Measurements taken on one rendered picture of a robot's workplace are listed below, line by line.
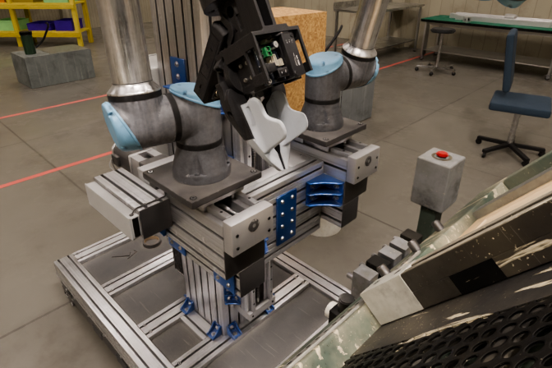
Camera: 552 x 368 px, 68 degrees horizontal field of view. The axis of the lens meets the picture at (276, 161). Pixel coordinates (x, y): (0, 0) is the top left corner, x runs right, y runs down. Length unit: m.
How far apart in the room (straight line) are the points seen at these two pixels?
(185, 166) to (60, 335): 1.40
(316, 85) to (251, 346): 1.01
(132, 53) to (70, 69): 5.68
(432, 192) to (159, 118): 0.97
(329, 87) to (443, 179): 0.49
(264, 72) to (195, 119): 0.56
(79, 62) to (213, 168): 5.70
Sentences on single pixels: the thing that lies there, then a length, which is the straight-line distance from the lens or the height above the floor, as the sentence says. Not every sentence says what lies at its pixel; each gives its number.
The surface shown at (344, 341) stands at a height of 0.90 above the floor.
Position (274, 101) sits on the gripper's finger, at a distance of 0.50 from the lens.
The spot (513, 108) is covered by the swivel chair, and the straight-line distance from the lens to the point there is 3.84.
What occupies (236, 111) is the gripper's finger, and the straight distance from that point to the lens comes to 0.47.
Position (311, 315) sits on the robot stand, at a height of 0.21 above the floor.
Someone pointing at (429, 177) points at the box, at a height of 0.87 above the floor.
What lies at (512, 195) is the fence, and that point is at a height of 1.00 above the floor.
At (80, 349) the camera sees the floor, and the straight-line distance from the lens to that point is 2.16.
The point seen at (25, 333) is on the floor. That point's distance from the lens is 2.34.
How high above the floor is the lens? 1.53
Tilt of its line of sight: 26 degrees down
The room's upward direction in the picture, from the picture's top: straight up
